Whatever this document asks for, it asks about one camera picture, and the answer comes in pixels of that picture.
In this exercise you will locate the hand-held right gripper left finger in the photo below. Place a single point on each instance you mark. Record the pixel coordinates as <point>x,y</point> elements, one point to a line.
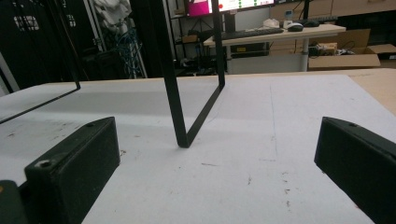
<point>71,168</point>

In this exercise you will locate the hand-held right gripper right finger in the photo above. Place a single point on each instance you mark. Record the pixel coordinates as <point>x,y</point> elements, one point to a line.
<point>361,165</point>

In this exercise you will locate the open cardboard box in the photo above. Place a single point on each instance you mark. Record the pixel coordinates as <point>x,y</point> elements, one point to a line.
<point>345,53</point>

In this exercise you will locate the black server rack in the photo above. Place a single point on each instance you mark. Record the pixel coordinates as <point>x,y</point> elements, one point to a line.
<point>34,40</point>

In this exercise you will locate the light wooden desk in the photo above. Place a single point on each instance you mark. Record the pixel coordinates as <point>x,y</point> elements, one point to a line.
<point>280,35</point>

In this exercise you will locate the computer mouse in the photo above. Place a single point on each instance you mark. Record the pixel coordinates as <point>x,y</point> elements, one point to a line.
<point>295,27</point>

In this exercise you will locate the white cloth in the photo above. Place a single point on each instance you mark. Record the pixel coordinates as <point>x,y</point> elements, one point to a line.
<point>112,14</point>

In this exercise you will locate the black keyboard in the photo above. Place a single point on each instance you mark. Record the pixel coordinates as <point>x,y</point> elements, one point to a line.
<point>252,32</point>

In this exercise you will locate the computer monitor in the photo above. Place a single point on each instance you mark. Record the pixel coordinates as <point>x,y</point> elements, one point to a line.
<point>229,5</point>

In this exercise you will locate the black metal frame stand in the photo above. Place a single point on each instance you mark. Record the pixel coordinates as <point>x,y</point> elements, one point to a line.
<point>37,104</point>

